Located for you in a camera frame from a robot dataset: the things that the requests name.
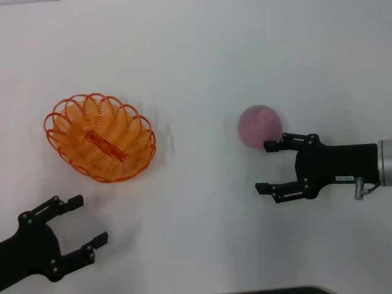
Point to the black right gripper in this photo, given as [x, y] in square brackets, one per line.
[337, 162]

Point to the black rounded robot base part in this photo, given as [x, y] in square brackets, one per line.
[288, 291]

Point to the orange woven plastic basket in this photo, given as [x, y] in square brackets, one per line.
[101, 144]

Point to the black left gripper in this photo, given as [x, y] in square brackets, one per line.
[30, 245]

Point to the pink peach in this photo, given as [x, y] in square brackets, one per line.
[255, 122]

